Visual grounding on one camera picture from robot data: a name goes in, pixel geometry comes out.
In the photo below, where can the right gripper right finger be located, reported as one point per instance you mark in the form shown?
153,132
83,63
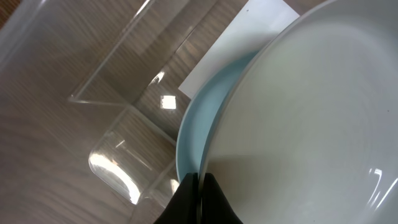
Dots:
215,207

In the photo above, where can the white paper label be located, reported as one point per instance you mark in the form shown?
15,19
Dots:
258,22

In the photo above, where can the clear plastic storage bin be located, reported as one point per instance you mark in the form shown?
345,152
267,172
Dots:
90,105

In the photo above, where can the light blue plate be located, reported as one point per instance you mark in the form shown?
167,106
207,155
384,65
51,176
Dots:
201,113

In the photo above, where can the grey plate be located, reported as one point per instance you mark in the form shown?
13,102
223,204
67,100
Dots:
309,132

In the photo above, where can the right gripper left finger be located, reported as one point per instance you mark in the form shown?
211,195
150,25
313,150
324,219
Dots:
182,208

